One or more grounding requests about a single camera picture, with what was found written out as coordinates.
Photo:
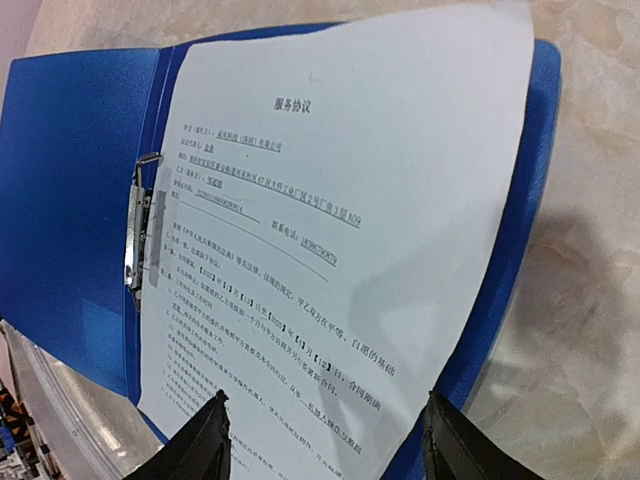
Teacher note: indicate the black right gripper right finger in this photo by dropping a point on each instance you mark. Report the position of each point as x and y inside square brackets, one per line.
[454, 448]

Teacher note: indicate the silver metal folder clip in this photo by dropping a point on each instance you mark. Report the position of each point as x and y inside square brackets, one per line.
[139, 205]

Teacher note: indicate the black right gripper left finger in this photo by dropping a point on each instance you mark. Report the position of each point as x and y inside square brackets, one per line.
[200, 450]

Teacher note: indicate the printed white paper sheet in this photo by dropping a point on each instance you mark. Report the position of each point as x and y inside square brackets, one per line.
[323, 218]

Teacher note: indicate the blue plastic clip folder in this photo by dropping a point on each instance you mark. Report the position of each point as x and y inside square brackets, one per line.
[73, 126]

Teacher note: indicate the aluminium front rail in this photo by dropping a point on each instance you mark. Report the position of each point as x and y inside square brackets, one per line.
[92, 432]

